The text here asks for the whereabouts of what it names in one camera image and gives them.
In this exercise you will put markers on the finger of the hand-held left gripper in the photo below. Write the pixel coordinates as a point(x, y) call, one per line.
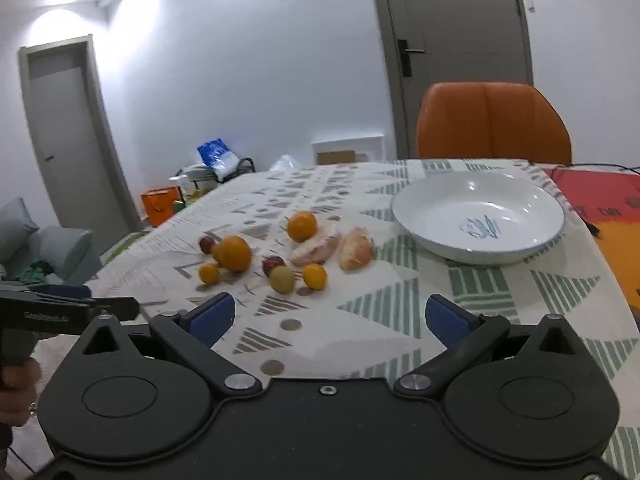
point(60, 291)
point(116, 307)

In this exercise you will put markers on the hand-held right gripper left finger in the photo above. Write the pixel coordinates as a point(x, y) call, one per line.
point(216, 317)

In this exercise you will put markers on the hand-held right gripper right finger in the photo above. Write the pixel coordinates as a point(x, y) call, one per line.
point(446, 317)

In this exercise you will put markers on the small yellow kumquat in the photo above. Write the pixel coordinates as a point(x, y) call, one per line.
point(314, 276)
point(208, 273)

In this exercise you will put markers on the large orange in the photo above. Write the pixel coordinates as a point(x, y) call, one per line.
point(235, 254)
point(301, 225)

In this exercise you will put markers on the small red plum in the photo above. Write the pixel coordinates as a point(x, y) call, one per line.
point(206, 244)
point(273, 263)

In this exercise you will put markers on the small green fruit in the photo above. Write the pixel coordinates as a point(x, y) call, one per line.
point(282, 280)

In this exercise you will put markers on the white bowl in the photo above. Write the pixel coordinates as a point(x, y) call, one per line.
point(475, 212)

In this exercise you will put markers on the person's left hand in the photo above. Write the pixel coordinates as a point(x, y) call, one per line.
point(20, 395)

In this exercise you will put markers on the grey sofa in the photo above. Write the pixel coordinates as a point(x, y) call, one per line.
point(60, 250)

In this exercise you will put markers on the orange paper bag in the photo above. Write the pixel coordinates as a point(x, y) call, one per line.
point(160, 205)

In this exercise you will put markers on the peeled orange half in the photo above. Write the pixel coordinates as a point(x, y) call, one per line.
point(315, 249)

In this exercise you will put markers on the black metal rack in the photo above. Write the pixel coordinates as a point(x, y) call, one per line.
point(245, 166)

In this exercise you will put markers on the plain grey door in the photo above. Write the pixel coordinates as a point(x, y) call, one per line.
point(70, 135)

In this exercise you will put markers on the patterned tablecloth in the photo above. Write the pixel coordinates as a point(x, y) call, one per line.
point(350, 190)

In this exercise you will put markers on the blue white plastic bag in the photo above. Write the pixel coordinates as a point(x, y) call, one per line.
point(216, 155)

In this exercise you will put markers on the clear plastic bag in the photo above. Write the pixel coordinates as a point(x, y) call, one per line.
point(286, 162)

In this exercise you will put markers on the brown cardboard sheet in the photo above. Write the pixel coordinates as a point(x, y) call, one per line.
point(336, 157)

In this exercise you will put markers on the red orange printed mat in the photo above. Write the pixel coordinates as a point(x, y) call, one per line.
point(600, 195)

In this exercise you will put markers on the white foam packaging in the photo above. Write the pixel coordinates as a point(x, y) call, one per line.
point(350, 142)

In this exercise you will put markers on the orange leather chair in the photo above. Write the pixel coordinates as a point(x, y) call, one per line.
point(492, 120)

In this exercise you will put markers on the grey door with black lock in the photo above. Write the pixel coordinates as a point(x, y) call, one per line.
point(460, 20)

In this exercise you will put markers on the small white wall switch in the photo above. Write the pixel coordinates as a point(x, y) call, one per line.
point(530, 4)

